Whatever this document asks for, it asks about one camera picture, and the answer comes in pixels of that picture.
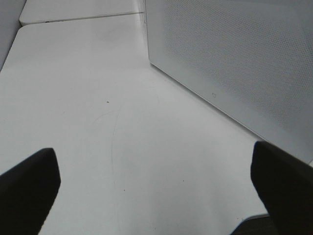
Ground white microwave door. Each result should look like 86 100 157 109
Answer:
145 0 313 163

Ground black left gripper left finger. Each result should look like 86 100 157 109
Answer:
0 148 61 235

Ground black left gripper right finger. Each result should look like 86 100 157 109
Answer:
250 141 313 235

